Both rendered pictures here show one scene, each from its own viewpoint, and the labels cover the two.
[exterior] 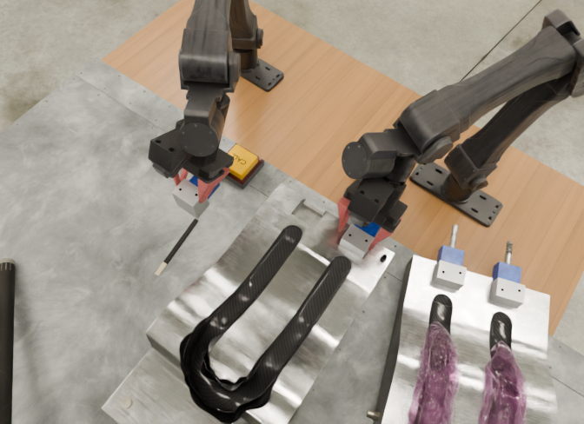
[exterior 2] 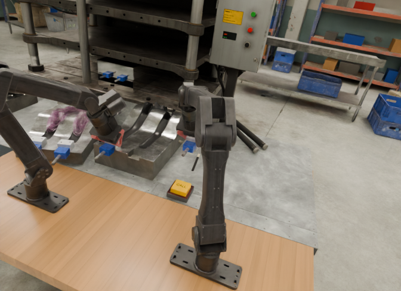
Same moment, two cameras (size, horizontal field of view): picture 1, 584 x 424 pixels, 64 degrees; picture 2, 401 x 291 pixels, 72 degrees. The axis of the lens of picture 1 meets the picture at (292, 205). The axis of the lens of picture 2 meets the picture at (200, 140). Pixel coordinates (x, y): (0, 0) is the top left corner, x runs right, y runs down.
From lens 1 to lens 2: 134 cm
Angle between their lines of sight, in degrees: 87
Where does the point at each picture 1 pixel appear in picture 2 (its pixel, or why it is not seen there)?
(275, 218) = (152, 149)
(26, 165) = (286, 182)
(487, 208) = (19, 188)
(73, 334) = not seen: hidden behind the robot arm
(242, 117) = (190, 222)
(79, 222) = (242, 166)
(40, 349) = not seen: hidden behind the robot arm
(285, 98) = (163, 242)
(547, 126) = not seen: outside the picture
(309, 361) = (131, 118)
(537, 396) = (45, 115)
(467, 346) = (66, 129)
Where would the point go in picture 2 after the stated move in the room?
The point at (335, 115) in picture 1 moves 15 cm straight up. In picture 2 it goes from (121, 235) to (120, 198)
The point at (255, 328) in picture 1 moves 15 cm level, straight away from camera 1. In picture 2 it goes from (152, 121) to (163, 137)
